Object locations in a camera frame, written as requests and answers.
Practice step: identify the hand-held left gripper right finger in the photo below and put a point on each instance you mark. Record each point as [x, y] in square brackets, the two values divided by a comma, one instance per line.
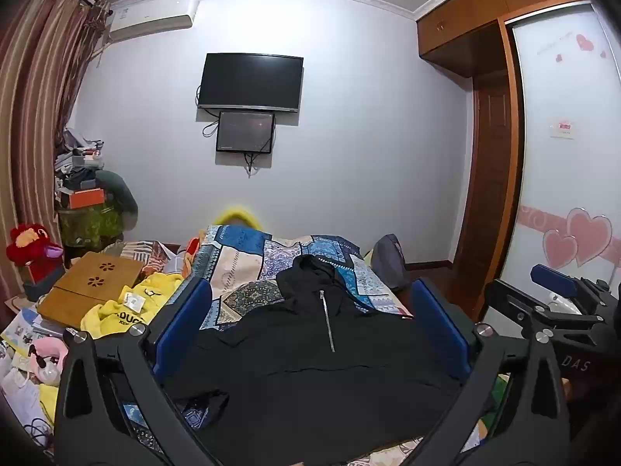
[439, 330]

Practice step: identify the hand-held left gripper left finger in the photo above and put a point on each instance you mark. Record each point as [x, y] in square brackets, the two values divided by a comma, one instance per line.
[184, 315]

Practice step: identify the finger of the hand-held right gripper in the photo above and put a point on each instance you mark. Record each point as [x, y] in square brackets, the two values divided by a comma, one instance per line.
[553, 277]
[524, 303]

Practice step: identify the black zip hoodie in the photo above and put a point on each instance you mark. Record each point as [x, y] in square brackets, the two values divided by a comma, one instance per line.
[301, 374]

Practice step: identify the yellow printed garment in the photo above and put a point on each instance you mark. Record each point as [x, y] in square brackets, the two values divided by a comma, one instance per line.
[116, 313]

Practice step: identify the orange striped cloth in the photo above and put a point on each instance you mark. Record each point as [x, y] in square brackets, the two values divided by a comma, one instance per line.
[143, 255]

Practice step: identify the blue patchwork quilt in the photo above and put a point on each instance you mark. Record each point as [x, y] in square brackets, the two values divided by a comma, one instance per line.
[242, 257]

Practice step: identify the grey backpack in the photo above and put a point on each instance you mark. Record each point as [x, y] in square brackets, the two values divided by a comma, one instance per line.
[390, 262]

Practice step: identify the yellow cloth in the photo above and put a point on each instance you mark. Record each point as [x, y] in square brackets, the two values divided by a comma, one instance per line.
[370, 258]

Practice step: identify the wooden lap desk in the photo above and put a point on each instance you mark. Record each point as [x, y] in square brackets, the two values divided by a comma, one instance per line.
[87, 284]

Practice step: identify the yellow pillow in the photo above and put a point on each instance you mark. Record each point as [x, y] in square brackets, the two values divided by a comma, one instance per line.
[237, 216]

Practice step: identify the brown wooden door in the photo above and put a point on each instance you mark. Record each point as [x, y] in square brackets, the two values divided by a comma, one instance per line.
[487, 170]

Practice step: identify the dark green plush cushion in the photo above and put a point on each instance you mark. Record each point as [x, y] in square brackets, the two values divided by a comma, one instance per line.
[119, 194]

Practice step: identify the paper label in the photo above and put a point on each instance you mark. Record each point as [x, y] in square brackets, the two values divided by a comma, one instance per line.
[563, 127]

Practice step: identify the orange box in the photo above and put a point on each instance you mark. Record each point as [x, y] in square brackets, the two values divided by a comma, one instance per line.
[86, 197]

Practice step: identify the stack of papers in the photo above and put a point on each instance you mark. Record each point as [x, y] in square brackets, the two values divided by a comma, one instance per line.
[24, 330]

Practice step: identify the red plush toy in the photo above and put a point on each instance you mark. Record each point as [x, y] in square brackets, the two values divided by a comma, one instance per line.
[29, 242]

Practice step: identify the white plastic bag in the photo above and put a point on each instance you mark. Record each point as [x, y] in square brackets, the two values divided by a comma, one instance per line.
[22, 395]

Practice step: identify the pile of clutter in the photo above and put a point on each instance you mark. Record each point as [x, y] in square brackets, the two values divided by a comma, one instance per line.
[77, 160]

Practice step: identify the small black monitor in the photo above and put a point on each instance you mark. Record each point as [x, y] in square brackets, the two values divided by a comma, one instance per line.
[245, 131]

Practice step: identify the striped brown curtain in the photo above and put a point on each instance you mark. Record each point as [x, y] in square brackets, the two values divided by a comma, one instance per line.
[34, 107]

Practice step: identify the wooden overhead cabinet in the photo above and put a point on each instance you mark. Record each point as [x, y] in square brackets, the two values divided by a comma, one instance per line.
[465, 14]

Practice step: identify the white air conditioner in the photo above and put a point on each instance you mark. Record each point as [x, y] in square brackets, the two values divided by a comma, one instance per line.
[150, 17]

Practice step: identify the wall-mounted black television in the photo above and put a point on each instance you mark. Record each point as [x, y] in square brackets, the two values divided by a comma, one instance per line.
[250, 80]

